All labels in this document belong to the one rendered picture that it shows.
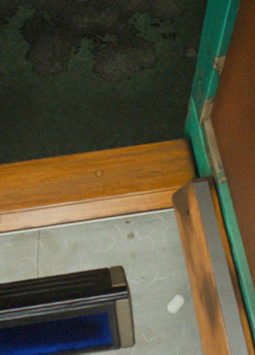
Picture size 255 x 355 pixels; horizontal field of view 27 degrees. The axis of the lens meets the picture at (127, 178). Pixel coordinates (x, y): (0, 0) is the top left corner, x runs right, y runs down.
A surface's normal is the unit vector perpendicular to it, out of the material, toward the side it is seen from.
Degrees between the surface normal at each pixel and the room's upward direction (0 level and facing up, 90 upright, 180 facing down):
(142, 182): 0
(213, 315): 66
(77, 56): 0
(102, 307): 58
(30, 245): 0
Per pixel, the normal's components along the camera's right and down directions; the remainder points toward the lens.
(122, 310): 0.13, 0.54
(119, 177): 0.00, -0.42
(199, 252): -0.91, -0.04
